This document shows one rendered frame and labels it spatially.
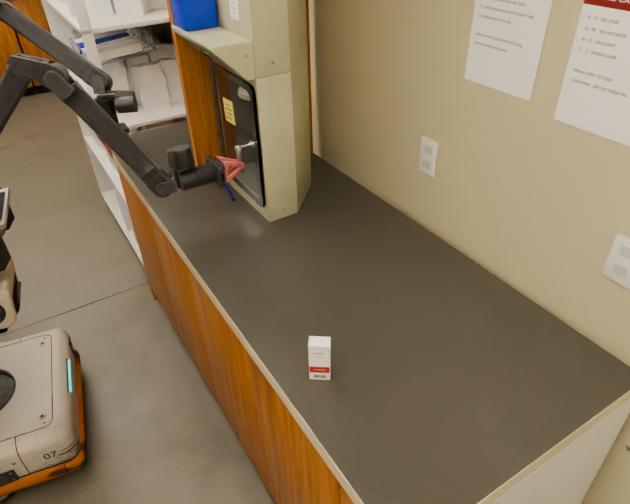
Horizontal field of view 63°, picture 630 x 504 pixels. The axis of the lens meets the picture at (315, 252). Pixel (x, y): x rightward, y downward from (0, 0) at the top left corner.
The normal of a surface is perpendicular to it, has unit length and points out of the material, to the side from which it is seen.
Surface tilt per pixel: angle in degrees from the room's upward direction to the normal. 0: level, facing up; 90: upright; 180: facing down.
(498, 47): 90
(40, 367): 0
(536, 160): 90
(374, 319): 0
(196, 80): 90
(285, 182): 90
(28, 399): 0
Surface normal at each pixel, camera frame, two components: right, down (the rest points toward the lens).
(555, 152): -0.85, 0.33
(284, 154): 0.53, 0.49
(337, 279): -0.03, -0.80
